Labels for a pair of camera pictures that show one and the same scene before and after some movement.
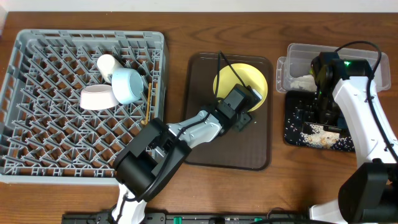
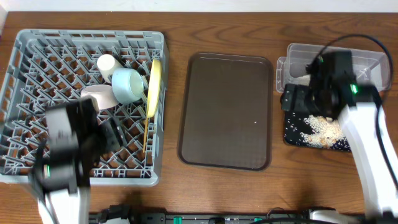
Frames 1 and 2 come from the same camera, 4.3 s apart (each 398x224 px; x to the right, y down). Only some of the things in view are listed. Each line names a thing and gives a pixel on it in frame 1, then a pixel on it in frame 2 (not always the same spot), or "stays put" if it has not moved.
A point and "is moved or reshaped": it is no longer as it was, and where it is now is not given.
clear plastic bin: [294, 71] stays put
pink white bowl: [96, 97] stays put
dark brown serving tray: [249, 149] stays put
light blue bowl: [127, 85] stays put
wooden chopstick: [145, 122] is moved or reshaped
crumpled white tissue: [307, 82] stays put
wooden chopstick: [156, 99] → [144, 96]
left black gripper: [244, 117] → [111, 134]
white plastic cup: [107, 64] stays put
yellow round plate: [250, 76] → [154, 86]
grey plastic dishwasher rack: [46, 138] stays put
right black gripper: [339, 126] → [301, 93]
